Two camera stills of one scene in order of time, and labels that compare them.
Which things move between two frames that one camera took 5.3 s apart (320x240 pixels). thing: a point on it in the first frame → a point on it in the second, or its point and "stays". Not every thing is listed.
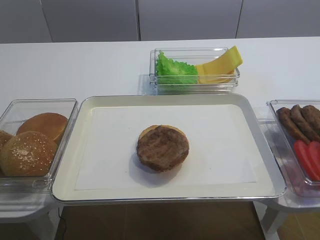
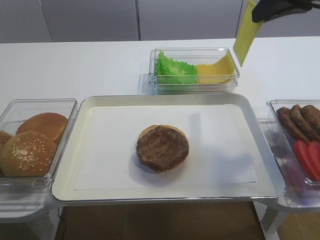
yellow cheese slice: [226, 64] → [247, 33]
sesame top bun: [28, 154] stays
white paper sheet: [219, 151] stays
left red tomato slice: [308, 163] stays
